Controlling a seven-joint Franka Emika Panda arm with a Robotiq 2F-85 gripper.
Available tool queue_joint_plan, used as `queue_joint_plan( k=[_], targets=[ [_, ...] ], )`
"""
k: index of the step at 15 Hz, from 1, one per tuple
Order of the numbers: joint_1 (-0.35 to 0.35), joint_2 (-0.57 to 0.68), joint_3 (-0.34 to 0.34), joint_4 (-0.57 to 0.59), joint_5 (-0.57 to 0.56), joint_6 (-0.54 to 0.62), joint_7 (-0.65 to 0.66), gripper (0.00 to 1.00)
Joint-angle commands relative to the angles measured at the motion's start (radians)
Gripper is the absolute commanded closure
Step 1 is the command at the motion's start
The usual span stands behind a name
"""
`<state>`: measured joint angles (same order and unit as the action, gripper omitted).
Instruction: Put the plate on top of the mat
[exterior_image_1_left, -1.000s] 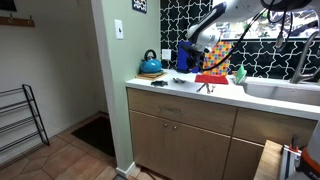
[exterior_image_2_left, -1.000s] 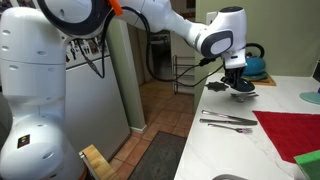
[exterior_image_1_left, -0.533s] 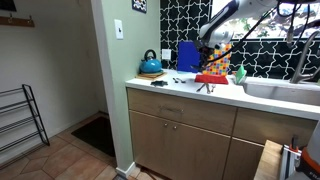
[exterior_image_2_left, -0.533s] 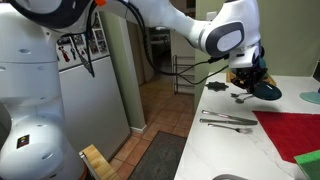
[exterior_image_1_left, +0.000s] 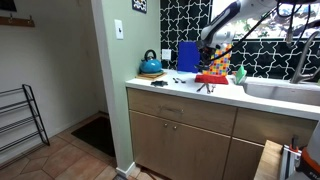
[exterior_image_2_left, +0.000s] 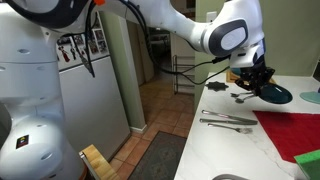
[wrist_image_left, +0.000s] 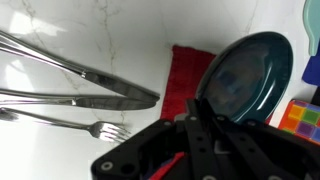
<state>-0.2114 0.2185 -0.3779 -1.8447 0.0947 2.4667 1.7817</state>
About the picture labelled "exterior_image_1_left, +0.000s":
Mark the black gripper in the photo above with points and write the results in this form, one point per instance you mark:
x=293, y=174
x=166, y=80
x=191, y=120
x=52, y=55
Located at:
x=206, y=49

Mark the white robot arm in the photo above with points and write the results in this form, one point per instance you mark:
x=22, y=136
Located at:
x=230, y=15

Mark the red mat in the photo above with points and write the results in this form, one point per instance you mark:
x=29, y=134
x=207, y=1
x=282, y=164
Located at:
x=211, y=79

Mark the dark floor mat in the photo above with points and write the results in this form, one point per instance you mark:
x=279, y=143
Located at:
x=95, y=135

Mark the colourful patterned board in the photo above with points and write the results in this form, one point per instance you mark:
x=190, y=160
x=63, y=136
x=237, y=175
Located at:
x=221, y=65

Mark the blue cutting board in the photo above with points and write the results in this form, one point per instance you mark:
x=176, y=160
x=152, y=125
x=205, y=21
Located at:
x=187, y=56

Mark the metal tongs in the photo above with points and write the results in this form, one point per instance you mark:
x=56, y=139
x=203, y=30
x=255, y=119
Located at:
x=201, y=88

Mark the metal fork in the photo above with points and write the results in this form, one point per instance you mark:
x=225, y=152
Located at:
x=213, y=88

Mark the metal spoon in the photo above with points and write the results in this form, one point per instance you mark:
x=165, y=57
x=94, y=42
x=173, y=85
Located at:
x=175, y=80
x=181, y=80

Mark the green sponge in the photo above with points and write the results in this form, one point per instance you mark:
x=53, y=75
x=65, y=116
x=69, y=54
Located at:
x=240, y=75

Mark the black star-shaped trivet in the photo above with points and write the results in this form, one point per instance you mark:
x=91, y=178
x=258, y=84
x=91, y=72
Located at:
x=159, y=83

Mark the blue kettle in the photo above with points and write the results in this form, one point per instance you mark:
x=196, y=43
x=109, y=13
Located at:
x=150, y=65

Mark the wooden trivet board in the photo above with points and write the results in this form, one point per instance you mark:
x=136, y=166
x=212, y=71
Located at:
x=151, y=76

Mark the metal cabinet knob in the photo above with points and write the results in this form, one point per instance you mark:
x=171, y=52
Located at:
x=175, y=127
x=165, y=125

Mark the stainless steel sink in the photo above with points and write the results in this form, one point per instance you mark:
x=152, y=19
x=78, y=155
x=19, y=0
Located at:
x=283, y=91

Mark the wooden kitchen cabinet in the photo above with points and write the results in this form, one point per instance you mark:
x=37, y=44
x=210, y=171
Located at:
x=193, y=146

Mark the patterned framed picture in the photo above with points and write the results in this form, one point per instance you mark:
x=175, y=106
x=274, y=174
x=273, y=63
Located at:
x=139, y=5

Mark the metal faucet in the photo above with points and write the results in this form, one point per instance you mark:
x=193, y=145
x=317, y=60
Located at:
x=301, y=63

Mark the wooden block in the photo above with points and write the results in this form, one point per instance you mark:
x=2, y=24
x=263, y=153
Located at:
x=268, y=163

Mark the black metal shoe rack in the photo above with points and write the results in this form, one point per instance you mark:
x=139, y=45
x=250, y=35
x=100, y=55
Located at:
x=33, y=110

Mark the dark framed picture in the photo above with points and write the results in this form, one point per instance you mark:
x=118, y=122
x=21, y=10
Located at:
x=7, y=4

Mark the white wall outlet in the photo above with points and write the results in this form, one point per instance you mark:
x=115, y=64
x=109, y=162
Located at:
x=166, y=54

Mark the white light switch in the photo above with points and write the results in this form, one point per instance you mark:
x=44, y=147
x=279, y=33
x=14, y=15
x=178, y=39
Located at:
x=119, y=29

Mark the aluminium profile bracket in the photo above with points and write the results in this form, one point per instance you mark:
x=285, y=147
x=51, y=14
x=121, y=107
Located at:
x=290, y=156

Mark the wooden coat hook rail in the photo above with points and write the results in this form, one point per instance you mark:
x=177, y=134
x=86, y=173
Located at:
x=16, y=21

